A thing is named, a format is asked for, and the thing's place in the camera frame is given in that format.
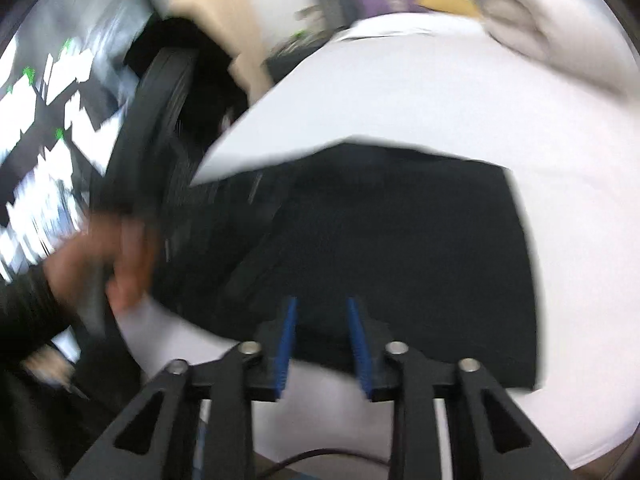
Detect person's left forearm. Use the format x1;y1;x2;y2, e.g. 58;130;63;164
0;255;86;361

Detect black office chair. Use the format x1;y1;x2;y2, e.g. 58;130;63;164
92;47;221;271

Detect white pillow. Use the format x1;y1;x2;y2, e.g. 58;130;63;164
335;12;436;41

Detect black jacket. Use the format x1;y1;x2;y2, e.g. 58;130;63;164
125;17;251;128

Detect person's left hand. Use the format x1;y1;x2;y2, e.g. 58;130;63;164
45;215;158;313

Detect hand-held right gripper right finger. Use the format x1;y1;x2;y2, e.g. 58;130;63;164
346;296;576;480

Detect black cable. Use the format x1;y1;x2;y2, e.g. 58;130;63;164
255;449;393;478

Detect beige curtain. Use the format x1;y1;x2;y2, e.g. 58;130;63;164
150;0;273;101

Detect bed with lilac sheet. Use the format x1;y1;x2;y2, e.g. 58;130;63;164
115;12;640;471

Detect black pants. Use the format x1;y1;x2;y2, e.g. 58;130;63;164
155;142;541;391

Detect rolled cream duvet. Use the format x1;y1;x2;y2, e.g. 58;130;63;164
475;0;631;106

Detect dark grey nightstand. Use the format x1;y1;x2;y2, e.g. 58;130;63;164
265;35;331;81

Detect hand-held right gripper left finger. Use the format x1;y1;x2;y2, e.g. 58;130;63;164
65;296;300;480

